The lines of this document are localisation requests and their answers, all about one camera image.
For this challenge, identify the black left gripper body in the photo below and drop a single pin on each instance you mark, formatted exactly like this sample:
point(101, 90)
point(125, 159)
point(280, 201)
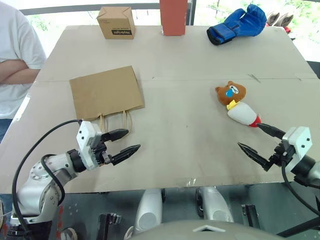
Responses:
point(101, 151)

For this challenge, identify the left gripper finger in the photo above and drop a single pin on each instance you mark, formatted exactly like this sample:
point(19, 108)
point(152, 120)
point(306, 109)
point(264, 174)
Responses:
point(116, 135)
point(125, 154)

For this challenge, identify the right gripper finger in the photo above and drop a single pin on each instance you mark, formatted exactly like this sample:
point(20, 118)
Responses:
point(257, 156)
point(272, 131)

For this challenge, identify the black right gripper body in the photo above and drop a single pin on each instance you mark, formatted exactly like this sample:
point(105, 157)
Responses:
point(282, 153)

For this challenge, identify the person's bare forearm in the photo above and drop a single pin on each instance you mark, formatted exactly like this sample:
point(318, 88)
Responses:
point(22, 75)
point(12, 65)

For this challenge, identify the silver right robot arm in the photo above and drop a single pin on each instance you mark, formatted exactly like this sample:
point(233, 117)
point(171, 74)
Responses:
point(308, 170)

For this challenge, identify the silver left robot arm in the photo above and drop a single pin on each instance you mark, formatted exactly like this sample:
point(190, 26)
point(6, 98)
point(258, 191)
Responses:
point(37, 190)

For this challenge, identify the bear plush toy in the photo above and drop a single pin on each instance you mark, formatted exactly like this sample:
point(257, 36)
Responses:
point(237, 105)

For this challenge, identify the silver rounded robot leg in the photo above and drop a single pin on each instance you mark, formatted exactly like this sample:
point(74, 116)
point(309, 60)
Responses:
point(215, 205)
point(148, 210)

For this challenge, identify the clear tape strip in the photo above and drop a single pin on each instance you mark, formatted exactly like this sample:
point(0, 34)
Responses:
point(188, 182)

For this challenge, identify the grey robot torso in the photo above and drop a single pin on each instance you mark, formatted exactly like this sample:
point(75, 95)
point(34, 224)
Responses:
point(205, 231)

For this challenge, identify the small brown cardboard box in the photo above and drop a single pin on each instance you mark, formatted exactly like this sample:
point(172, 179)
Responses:
point(116, 23)

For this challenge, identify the blue boxing glove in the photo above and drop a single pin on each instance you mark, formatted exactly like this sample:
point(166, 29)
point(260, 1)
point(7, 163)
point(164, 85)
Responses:
point(237, 25)

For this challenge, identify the tall red-orange box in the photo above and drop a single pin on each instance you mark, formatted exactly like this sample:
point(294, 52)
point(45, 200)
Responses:
point(173, 17)

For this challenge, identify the black window railing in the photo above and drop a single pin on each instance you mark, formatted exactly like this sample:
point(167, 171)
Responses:
point(87, 7)

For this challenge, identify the person in white t-shirt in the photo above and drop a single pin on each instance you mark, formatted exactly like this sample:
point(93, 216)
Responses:
point(15, 50)

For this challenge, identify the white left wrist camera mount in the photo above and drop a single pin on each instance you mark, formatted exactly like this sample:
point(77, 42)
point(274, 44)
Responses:
point(86, 147)

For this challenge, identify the black metal bracket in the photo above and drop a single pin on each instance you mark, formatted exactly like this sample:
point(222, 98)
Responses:
point(108, 226)
point(251, 215)

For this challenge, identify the black window post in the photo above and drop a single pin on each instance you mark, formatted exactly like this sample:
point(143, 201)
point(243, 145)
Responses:
point(190, 12)

